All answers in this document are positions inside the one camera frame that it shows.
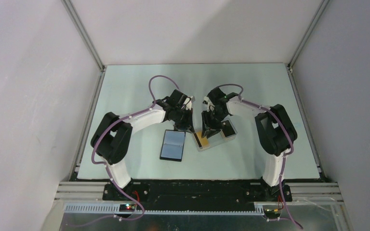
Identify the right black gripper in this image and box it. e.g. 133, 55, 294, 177
201, 109, 227, 139

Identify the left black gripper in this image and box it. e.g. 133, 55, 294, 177
173, 108, 194, 134

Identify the clear plastic card tray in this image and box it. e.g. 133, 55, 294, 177
192, 119, 237, 152

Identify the black card holder wallet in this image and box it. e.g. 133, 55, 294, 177
159, 130, 186, 162

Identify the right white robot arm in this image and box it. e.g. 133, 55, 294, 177
201, 87, 298, 201

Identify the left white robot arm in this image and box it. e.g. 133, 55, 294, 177
91, 90, 195, 201

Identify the orange credit card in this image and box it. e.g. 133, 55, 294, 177
193, 131, 210, 151

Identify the black credit card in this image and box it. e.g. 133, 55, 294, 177
221, 120, 237, 139

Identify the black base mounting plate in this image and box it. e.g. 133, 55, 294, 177
102, 179, 292, 212

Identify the left controller board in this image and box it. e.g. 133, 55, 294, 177
119, 204, 136, 213

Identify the controller board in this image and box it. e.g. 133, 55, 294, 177
263, 209, 282, 222
119, 204, 136, 213

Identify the right controller board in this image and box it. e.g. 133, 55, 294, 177
263, 209, 282, 222

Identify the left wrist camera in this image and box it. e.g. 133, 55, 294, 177
183, 96, 195, 110

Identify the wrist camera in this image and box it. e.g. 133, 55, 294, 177
202, 96, 214, 112
183, 96, 195, 110

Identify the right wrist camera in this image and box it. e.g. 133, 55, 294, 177
202, 96, 214, 112

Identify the left aluminium frame post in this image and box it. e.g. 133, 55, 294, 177
61, 0, 105, 71

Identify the aluminium frame post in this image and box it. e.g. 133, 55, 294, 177
61, 0, 105, 71
287, 0, 330, 73

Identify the right aluminium frame post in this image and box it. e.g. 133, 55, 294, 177
287, 0, 330, 73

